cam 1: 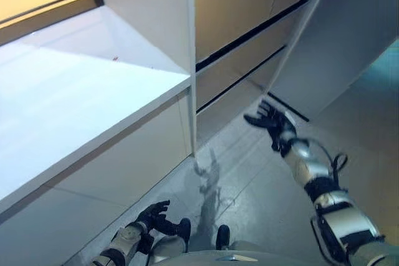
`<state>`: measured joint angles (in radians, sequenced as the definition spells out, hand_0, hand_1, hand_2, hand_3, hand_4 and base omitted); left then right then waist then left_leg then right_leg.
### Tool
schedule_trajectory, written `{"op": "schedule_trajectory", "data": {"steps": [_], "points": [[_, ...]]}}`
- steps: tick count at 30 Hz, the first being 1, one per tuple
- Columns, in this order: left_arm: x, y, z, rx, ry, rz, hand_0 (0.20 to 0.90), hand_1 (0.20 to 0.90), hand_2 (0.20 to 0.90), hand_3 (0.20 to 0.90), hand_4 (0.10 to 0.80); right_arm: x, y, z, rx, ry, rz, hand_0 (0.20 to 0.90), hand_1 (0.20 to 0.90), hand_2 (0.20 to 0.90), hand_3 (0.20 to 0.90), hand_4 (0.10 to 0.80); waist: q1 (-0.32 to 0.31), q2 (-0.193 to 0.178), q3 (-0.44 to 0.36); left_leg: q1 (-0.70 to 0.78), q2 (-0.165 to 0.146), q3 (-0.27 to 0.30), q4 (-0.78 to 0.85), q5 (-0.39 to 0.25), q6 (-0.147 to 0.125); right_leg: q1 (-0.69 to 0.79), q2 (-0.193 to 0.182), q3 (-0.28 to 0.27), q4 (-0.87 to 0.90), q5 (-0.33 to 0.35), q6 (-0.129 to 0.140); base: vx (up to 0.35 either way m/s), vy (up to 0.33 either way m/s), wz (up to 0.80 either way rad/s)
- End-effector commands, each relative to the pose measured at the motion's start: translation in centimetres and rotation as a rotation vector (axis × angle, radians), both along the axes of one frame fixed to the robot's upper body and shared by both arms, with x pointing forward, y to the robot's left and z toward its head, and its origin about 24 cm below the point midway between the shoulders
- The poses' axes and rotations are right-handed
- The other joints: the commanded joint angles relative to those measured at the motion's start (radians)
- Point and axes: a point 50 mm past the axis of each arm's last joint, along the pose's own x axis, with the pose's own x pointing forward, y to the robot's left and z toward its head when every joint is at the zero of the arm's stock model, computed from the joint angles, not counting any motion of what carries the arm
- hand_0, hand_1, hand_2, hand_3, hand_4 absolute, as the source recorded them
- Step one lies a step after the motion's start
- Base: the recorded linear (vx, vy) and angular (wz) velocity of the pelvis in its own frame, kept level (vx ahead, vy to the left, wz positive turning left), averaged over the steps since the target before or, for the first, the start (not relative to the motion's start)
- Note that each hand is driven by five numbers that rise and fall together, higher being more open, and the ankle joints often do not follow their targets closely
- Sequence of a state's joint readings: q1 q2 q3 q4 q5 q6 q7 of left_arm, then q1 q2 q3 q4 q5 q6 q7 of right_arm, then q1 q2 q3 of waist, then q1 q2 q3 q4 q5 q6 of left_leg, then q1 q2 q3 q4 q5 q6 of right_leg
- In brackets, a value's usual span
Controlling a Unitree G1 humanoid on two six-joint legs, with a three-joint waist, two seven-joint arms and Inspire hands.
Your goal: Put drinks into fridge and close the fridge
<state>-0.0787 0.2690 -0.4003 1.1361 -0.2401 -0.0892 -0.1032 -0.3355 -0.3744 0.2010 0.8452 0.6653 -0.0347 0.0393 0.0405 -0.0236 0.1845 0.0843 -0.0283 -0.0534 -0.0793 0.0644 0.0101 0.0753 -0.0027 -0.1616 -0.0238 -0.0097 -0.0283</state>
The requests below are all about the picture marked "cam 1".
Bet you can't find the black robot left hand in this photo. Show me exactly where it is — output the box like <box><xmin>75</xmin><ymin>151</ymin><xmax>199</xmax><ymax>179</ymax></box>
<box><xmin>135</xmin><ymin>200</ymin><xmax>171</xmax><ymax>229</ymax></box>

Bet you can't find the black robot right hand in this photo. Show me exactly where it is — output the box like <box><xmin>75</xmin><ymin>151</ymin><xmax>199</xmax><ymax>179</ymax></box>
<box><xmin>243</xmin><ymin>99</ymin><xmax>297</xmax><ymax>140</ymax></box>

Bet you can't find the white fridge drawer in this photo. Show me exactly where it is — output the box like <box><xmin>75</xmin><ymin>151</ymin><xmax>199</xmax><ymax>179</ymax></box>
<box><xmin>195</xmin><ymin>0</ymin><xmax>312</xmax><ymax>112</ymax></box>

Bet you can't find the stainless steel fridge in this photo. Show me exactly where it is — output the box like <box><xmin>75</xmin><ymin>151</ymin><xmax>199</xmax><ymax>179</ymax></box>
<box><xmin>193</xmin><ymin>0</ymin><xmax>399</xmax><ymax>154</ymax></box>

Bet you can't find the black robot left foot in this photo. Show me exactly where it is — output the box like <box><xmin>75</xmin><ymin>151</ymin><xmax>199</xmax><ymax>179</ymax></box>
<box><xmin>161</xmin><ymin>217</ymin><xmax>192</xmax><ymax>245</ymax></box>

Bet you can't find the black robot foot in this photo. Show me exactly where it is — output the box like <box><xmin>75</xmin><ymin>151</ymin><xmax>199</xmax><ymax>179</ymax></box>
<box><xmin>161</xmin><ymin>217</ymin><xmax>192</xmax><ymax>245</ymax></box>
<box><xmin>215</xmin><ymin>224</ymin><xmax>231</xmax><ymax>250</ymax></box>

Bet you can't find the black robot right foot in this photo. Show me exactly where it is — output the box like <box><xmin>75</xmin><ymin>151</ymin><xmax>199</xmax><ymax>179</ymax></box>
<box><xmin>215</xmin><ymin>224</ymin><xmax>231</xmax><ymax>250</ymax></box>

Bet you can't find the grey robot torso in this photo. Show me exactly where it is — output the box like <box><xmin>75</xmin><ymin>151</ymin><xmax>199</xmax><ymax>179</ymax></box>
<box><xmin>146</xmin><ymin>236</ymin><xmax>353</xmax><ymax>266</ymax></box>

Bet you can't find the white counter cabinet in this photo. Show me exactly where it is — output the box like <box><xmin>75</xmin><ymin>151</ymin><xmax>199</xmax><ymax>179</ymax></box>
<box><xmin>0</xmin><ymin>7</ymin><xmax>196</xmax><ymax>248</ymax></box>

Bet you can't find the white tall cabinet panel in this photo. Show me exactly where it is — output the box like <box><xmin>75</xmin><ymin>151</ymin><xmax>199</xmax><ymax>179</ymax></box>
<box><xmin>89</xmin><ymin>0</ymin><xmax>198</xmax><ymax>154</ymax></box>

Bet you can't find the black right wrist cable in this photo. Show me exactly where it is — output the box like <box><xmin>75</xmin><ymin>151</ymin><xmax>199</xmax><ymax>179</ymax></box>
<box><xmin>307</xmin><ymin>137</ymin><xmax>349</xmax><ymax>192</ymax></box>

